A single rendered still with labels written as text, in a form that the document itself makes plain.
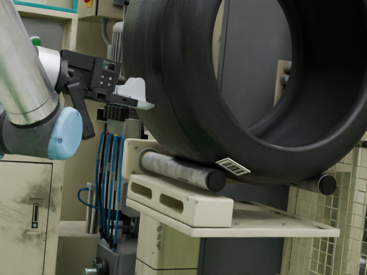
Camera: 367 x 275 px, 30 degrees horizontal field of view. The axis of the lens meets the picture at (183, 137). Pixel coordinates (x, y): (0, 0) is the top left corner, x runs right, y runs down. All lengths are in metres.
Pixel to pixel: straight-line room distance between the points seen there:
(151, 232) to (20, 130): 0.72
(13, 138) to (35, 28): 0.84
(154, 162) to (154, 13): 0.39
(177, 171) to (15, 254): 0.68
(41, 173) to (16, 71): 0.92
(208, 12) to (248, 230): 0.45
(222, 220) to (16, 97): 0.51
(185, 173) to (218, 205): 0.11
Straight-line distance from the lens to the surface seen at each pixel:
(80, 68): 1.32
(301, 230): 1.50
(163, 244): 1.76
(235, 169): 1.37
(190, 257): 1.80
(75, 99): 1.31
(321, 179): 1.52
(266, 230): 1.45
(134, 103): 1.34
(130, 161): 1.66
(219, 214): 1.38
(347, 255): 2.03
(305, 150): 1.44
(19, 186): 1.95
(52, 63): 1.28
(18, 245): 1.98
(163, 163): 1.55
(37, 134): 1.14
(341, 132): 1.49
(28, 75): 1.08
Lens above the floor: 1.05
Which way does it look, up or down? 3 degrees down
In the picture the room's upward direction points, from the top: 6 degrees clockwise
